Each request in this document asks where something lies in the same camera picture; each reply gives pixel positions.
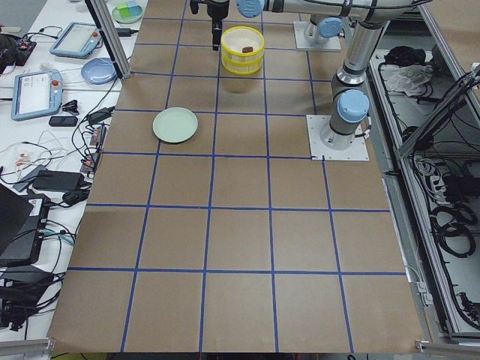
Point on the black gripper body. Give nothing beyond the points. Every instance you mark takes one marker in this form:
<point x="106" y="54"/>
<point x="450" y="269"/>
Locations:
<point x="216" y="9"/>

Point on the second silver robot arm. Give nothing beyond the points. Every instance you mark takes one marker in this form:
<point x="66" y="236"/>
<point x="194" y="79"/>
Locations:
<point x="329" y="27"/>

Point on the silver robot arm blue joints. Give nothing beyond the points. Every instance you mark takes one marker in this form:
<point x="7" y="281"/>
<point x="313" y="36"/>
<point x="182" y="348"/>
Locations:
<point x="371" y="18"/>

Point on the yellow bamboo steamer basket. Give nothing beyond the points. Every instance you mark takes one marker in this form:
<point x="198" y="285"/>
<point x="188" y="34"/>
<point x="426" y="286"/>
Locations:
<point x="242" y="68"/>

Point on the green plate with blocks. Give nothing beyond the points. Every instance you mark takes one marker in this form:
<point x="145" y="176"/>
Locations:
<point x="127" y="12"/>

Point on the light green round plate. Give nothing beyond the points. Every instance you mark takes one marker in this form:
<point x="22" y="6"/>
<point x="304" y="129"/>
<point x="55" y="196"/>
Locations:
<point x="175" y="125"/>

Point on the blue round plate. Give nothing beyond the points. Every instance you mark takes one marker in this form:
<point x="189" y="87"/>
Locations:
<point x="98" y="71"/>

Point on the teach pendant upper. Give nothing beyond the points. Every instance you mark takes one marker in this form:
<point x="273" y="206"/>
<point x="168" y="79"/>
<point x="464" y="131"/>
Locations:
<point x="77" y="41"/>

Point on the teach pendant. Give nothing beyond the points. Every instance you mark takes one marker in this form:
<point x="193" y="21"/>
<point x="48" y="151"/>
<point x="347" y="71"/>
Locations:
<point x="36" y="94"/>
<point x="77" y="41"/>

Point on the black phone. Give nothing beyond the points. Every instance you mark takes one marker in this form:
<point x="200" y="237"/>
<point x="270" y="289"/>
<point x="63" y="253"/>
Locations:
<point x="60" y="121"/>

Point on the teach pendant lower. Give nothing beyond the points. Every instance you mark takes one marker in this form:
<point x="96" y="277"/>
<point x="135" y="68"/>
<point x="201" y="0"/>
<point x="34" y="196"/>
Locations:
<point x="36" y="94"/>

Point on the white crumpled cloth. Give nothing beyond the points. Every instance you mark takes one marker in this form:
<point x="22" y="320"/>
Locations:
<point x="411" y="80"/>

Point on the black power adapter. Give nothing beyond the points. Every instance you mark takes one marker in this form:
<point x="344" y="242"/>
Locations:
<point x="48" y="180"/>

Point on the black laptop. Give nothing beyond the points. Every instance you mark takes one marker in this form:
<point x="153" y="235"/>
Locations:
<point x="23" y="219"/>

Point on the aluminium frame post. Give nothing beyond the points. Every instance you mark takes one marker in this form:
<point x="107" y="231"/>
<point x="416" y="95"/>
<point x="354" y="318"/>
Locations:
<point x="104" y="22"/>

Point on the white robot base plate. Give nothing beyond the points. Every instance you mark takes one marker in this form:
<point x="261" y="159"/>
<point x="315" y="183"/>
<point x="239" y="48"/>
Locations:
<point x="326" y="145"/>

